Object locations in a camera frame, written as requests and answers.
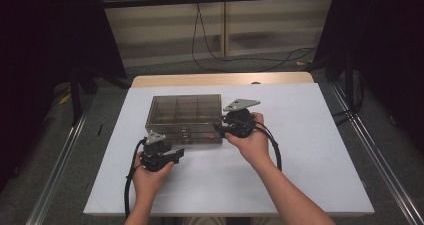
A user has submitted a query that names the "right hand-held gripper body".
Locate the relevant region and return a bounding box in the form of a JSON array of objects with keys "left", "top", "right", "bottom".
[{"left": 221, "top": 98, "right": 262, "bottom": 139}]

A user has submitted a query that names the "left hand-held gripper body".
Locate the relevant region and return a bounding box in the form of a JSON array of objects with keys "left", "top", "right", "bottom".
[{"left": 139, "top": 130, "right": 174, "bottom": 173}]

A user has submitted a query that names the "smoky transparent drawer cabinet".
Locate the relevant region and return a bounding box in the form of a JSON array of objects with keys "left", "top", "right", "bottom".
[{"left": 145, "top": 93, "right": 223, "bottom": 146}]

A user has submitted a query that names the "person's left hand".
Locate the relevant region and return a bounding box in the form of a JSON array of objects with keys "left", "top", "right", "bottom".
[{"left": 131, "top": 160, "right": 175, "bottom": 203}]

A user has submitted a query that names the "person's right hand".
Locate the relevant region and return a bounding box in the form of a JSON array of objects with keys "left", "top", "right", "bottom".
[{"left": 224, "top": 112, "right": 272, "bottom": 169}]

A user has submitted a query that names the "wooden table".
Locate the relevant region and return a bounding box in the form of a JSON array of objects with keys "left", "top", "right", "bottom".
[{"left": 130, "top": 71, "right": 315, "bottom": 89}]

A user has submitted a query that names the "person's left leg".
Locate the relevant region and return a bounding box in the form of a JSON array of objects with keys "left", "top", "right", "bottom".
[{"left": 181, "top": 216, "right": 228, "bottom": 225}]

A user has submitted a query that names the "white table cover board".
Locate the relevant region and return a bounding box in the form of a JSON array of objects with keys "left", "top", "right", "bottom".
[{"left": 83, "top": 82, "right": 375, "bottom": 217}]

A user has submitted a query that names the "black metal stand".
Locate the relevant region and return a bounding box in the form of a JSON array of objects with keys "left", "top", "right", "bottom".
[
  {"left": 304, "top": 48, "right": 366, "bottom": 127},
  {"left": 68, "top": 64, "right": 132, "bottom": 127}
]

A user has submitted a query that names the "black curtain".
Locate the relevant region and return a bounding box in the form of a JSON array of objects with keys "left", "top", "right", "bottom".
[
  {"left": 0, "top": 0, "right": 128, "bottom": 193},
  {"left": 313, "top": 0, "right": 424, "bottom": 153}
]

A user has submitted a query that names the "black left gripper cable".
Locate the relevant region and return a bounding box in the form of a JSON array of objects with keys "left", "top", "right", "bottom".
[{"left": 123, "top": 137, "right": 148, "bottom": 219}]

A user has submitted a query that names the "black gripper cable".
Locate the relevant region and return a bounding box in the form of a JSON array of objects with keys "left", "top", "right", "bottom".
[
  {"left": 252, "top": 119, "right": 284, "bottom": 173},
  {"left": 123, "top": 137, "right": 148, "bottom": 219}
]

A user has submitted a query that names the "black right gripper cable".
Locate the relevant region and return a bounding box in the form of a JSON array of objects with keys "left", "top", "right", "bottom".
[{"left": 252, "top": 119, "right": 284, "bottom": 173}]

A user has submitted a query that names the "black floor cable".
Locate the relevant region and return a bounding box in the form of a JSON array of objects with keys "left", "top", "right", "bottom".
[{"left": 191, "top": 3, "right": 318, "bottom": 73}]

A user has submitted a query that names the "metal floor rail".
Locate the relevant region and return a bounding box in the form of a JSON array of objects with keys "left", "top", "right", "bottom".
[
  {"left": 25, "top": 111, "right": 90, "bottom": 225},
  {"left": 329, "top": 81, "right": 424, "bottom": 225}
]

